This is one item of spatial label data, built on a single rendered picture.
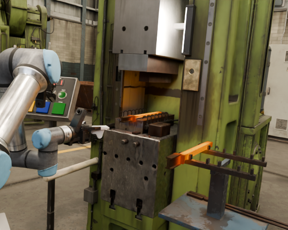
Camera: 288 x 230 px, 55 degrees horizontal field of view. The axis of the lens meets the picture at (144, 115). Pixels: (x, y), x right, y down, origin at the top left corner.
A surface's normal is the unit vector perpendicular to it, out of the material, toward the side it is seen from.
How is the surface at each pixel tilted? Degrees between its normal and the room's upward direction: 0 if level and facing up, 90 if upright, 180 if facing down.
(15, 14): 104
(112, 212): 90
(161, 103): 90
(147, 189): 90
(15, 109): 59
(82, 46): 90
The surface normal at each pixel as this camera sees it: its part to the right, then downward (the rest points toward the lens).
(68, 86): -0.06, -0.37
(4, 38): 0.66, 0.16
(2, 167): 0.96, 0.19
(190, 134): -0.52, 0.09
